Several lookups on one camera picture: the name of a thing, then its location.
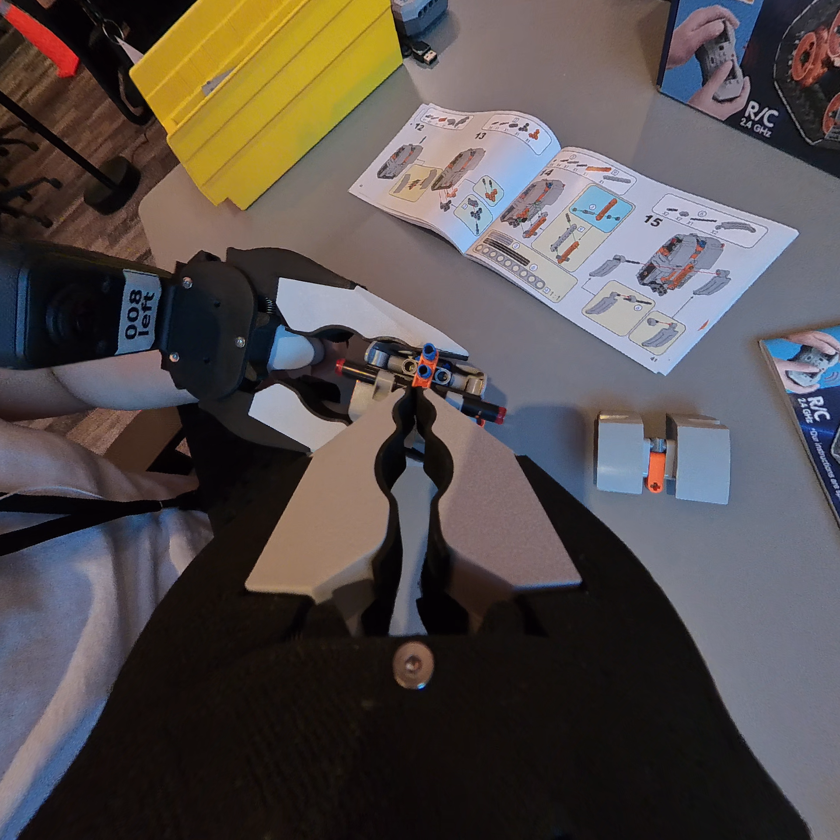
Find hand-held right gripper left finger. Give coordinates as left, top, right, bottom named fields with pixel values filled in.
left=244, top=387, right=413, bottom=635

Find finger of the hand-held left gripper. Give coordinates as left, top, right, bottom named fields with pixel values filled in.
left=274, top=276, right=471, bottom=361
left=247, top=379, right=360, bottom=452

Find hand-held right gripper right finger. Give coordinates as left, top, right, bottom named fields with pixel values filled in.
left=419, top=386, right=584, bottom=635

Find grey building block model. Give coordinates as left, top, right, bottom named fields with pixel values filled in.
left=335, top=340, right=508, bottom=427

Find grey curved panel block piece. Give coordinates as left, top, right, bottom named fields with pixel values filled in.
left=594, top=410, right=731, bottom=506

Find white instruction booklet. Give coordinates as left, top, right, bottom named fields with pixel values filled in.
left=348, top=103, right=800, bottom=377

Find grey desk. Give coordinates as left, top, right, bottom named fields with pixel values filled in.
left=138, top=0, right=840, bottom=828

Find person's left hand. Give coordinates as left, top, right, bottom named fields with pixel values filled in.
left=284, top=336, right=343, bottom=383

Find yellow plastic bin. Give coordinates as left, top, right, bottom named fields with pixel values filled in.
left=129, top=0, right=404, bottom=211

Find person's white shirt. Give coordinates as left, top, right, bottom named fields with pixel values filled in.
left=0, top=420, right=214, bottom=828

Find grey battery hub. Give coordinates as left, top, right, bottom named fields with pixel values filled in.
left=392, top=0, right=450, bottom=37

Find blue manual booklet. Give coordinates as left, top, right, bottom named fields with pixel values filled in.
left=759, top=331, right=840, bottom=529

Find blue toy robot kit box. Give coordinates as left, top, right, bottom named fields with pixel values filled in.
left=656, top=0, right=840, bottom=175

